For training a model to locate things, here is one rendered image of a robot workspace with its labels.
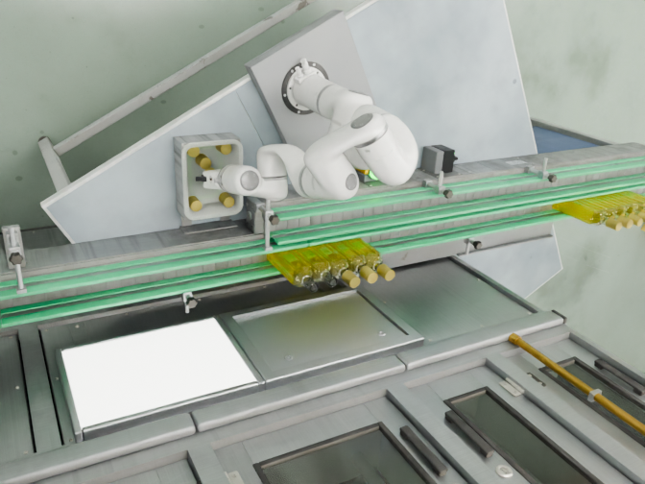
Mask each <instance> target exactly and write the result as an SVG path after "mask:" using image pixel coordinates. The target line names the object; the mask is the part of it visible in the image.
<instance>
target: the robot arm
mask: <svg viewBox="0 0 645 484"><path fill-rule="evenodd" d="M300 62H301V66H302V68H299V67H298V66H297V67H296V68H295V69H296V72H295V73H294V74H293V75H292V77H291V78H290V80H289V83H288V85H287V96H288V99H289V101H290V103H291V104H292V105H293V106H294V107H295V108H297V109H301V110H309V109H311V110H313V111H314V112H316V113H317V114H319V115H320V116H322V117H324V118H326V119H329V120H331V124H330V127H329V131H328V134H327V135H325V136H323V137H322V138H320V139H319V140H317V141H316V142H314V143H313V144H312V145H311V146H310V147H309V148H308V149H307V150H306V152H305V153H304V152H303V151H302V150H301V149H300V148H298V147H297V146H294V145H290V144H269V145H263V146H262V147H260V148H259V149H258V151H257V155H256V158H257V170H256V169H255V168H254V167H251V166H247V165H233V164H230V165H226V166H224V167H223V168H222V169H217V170H209V171H203V175H201V176H200V177H196V182H203V187H204V188H210V189H223V190H224V191H226V192H227V193H232V194H238V195H243V196H252V197H258V198H265V199H267V200H270V201H280V200H282V199H284V198H286V197H287V194H288V182H287V172H288V175H289V178H290V180H291V183H292V185H293V187H294V188H295V190H296V191H297V192H298V193H299V195H300V196H302V197H305V198H315V199H326V200H337V201H342V200H347V199H349V198H351V197H353V196H354V195H355V194H356V192H357V190H358V187H359V179H358V176H357V173H356V171H355V170H354V168H356V169H359V170H369V169H370V171H371V172H372V173H373V175H374V176H375V177H376V178H378V179H379V180H380V181H381V182H384V183H385V184H387V185H392V186H396V185H401V184H403V183H405V182H406V181H407V180H409V179H410V178H411V176H412V175H413V173H414V171H415V169H416V166H417V163H418V146H417V143H416V141H415V139H414V137H413V135H412V133H411V131H410V130H409V128H408V127H407V126H406V125H405V124H404V123H403V122H402V121H401V120H400V119H399V118H398V117H396V116H394V115H392V114H390V113H388V112H386V111H385V110H383V109H381V108H379V107H377V106H374V105H373V102H372V99H371V97H370V96H369V95H368V94H367V93H365V92H362V91H359V90H355V89H348V88H345V87H342V86H340V85H337V84H334V83H332V82H330V81H329V80H327V79H325V78H324V76H323V74H322V72H321V71H319V70H318V69H316V68H314V67H310V66H309V65H308V62H307V61H306V58H304V59H301V60H300Z"/></svg>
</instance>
